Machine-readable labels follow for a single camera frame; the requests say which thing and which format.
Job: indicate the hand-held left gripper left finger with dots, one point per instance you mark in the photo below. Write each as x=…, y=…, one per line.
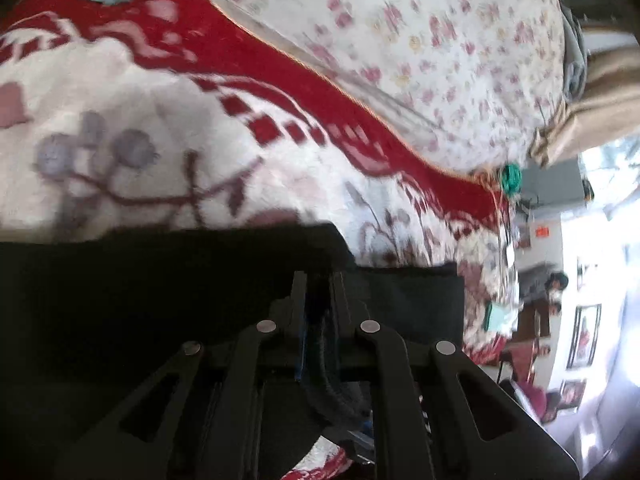
x=296, y=305

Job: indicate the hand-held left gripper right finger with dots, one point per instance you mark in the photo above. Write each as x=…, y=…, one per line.
x=341, y=305

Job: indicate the black pants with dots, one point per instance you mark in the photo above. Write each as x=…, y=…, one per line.
x=125, y=300

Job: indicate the small teal box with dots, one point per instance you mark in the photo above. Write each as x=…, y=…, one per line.
x=496, y=316

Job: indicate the green thread bundle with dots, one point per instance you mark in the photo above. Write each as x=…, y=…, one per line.
x=511, y=180

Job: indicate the white pink-flowered quilt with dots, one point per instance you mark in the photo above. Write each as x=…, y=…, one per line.
x=425, y=60

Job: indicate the red white floral fleece blanket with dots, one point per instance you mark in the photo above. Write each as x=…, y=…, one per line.
x=125, y=110

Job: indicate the beige cloth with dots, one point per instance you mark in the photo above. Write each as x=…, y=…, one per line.
x=600, y=100

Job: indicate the teal blanket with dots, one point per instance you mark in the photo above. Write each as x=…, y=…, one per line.
x=575, y=60

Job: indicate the framed wall picture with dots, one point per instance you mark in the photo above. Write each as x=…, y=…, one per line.
x=572, y=396
x=585, y=336

